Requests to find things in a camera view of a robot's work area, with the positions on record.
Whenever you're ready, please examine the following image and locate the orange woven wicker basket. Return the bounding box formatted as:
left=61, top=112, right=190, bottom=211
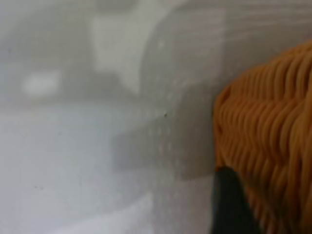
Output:
left=212, top=40, right=312, bottom=234

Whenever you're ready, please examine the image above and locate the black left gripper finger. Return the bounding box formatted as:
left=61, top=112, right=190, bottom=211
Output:
left=211, top=165, right=260, bottom=234

